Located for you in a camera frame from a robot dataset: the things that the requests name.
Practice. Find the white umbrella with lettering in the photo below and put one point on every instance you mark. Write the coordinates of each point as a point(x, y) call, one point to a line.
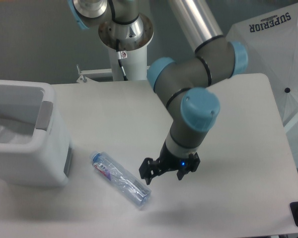
point(271, 40)

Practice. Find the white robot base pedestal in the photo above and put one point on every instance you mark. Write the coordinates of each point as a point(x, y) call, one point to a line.
point(127, 49)

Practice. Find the white plastic trash can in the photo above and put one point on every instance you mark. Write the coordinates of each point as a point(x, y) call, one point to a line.
point(35, 144)

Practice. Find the clear plastic water bottle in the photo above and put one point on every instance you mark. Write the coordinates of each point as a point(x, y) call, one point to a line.
point(124, 181)

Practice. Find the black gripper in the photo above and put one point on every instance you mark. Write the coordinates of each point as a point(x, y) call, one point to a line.
point(167, 162)

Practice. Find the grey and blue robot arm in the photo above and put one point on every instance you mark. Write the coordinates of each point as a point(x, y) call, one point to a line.
point(181, 87)

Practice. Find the white plastic bag wrapper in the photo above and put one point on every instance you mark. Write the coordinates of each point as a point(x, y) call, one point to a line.
point(15, 132)

